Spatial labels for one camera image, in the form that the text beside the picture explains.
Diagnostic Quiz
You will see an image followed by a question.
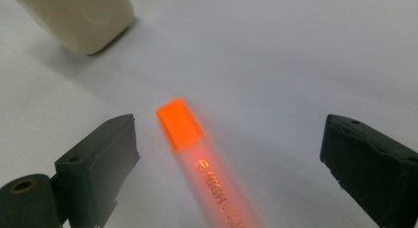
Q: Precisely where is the orange highlighter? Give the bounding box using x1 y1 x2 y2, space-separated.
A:
155 97 268 228

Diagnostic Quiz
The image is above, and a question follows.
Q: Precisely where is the white table cover sheet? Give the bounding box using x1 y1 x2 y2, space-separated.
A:
0 0 418 228

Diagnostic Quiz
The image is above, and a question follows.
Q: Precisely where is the cream ceramic pen holder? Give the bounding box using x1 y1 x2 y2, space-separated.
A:
6 0 136 56

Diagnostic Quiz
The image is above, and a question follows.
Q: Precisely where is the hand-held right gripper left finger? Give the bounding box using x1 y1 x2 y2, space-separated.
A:
54 114 141 228

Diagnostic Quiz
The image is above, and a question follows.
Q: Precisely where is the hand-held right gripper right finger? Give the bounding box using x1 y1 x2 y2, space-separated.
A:
319 114 418 228

